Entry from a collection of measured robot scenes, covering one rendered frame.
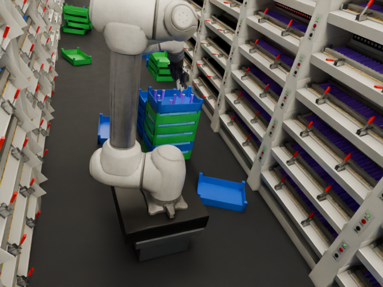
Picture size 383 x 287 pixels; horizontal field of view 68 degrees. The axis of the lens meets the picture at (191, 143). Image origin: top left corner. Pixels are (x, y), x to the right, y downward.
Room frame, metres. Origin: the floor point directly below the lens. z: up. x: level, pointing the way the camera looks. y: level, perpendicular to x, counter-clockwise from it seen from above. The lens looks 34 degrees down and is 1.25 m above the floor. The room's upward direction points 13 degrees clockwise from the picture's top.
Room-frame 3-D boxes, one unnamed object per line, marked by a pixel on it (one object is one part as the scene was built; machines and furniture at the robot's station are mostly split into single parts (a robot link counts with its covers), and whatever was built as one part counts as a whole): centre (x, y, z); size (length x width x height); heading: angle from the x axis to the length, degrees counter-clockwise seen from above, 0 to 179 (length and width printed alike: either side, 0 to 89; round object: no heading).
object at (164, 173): (0.95, 0.08, 0.44); 0.18 x 0.16 x 0.22; 100
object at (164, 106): (1.66, 0.17, 0.44); 0.30 x 0.20 x 0.08; 122
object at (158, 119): (1.66, 0.17, 0.36); 0.30 x 0.20 x 0.08; 122
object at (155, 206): (0.93, 0.06, 0.31); 0.22 x 0.18 x 0.06; 28
